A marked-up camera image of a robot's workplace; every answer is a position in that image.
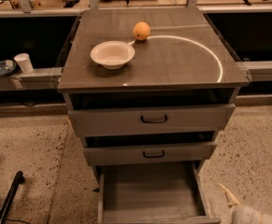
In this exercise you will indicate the grey bottom drawer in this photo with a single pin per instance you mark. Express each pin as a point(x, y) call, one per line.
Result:
point(153, 193)

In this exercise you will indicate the white paper cup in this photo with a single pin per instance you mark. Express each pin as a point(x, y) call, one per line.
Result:
point(24, 62)

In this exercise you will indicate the white bowl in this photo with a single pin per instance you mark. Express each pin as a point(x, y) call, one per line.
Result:
point(112, 54)

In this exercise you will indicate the grey top drawer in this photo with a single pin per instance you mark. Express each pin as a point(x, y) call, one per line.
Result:
point(150, 120)

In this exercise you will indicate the black stand leg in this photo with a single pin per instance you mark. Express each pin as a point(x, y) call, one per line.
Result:
point(18, 179)

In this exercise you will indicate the grey drawer cabinet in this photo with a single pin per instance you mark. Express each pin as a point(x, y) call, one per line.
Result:
point(181, 63)

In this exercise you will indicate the grey drawer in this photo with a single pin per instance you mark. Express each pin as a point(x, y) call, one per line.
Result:
point(150, 120)
point(103, 156)
point(153, 193)

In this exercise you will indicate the grey middle drawer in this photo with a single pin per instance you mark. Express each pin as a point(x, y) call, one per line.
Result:
point(103, 156)

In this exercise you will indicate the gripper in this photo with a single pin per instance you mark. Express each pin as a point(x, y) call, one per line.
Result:
point(247, 216)

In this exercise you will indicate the orange fruit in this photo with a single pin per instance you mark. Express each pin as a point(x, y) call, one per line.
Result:
point(141, 31)

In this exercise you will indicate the grey metal rail shelf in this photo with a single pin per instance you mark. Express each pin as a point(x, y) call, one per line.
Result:
point(39, 79)

